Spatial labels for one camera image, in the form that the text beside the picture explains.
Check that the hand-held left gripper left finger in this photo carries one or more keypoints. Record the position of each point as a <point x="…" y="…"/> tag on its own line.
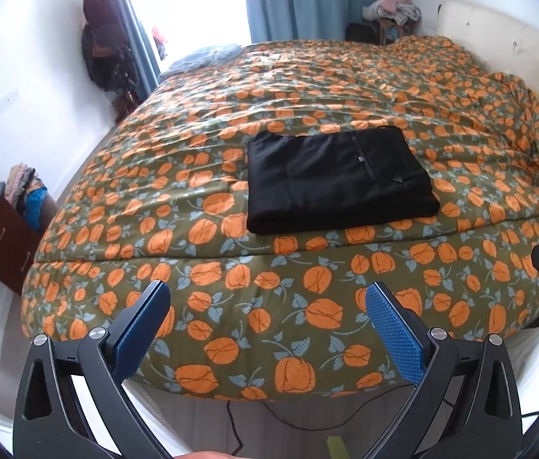
<point x="140" y="339"/>

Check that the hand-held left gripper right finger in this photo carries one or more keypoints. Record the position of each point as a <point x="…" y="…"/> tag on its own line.
<point x="398" y="339"/>

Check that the black pants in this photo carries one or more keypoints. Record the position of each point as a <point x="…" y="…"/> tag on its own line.
<point x="336" y="177"/>

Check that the brown wooden nightstand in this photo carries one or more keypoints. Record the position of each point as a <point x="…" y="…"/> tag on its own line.
<point x="6" y="244"/>

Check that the stack of folded clothes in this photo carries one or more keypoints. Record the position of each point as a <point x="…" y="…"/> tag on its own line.
<point x="26" y="191"/>

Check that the cream padded headboard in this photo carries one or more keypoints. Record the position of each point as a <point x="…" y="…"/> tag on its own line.
<point x="499" y="38"/>

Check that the orange floral green duvet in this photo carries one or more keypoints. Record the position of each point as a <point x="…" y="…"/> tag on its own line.
<point x="298" y="81"/>

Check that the blue striped pillow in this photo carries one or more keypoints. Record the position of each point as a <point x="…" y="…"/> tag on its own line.
<point x="202" y="60"/>

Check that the pile of pastel clothes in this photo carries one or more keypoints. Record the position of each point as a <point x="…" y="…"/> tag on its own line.
<point x="391" y="7"/>

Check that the dark hanging coats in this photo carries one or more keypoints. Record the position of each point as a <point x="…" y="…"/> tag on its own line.
<point x="102" y="28"/>

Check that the white wall strip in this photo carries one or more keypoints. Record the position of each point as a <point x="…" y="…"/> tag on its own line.
<point x="4" y="104"/>

